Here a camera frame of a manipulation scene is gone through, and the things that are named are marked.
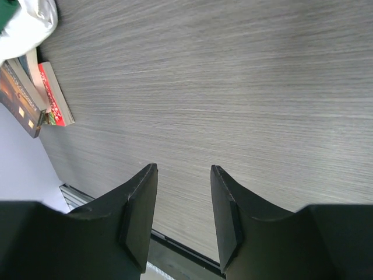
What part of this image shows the green t shirt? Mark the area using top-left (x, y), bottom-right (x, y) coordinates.
top-left (0, 0), bottom-right (19, 31)

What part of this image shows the red paperback book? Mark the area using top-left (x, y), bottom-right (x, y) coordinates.
top-left (38, 61), bottom-right (75, 127)

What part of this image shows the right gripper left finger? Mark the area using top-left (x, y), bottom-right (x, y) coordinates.
top-left (1, 163), bottom-right (158, 279)

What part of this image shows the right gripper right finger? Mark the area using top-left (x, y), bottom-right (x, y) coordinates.
top-left (210, 165), bottom-right (372, 279)

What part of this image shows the dark brown paperback book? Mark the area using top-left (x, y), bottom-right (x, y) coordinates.
top-left (1, 59), bottom-right (49, 138)

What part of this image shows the blue paperback book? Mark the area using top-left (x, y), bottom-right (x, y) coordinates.
top-left (18, 48), bottom-right (43, 88)

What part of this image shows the white t shirt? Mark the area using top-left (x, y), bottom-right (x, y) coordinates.
top-left (1, 1), bottom-right (58, 64)

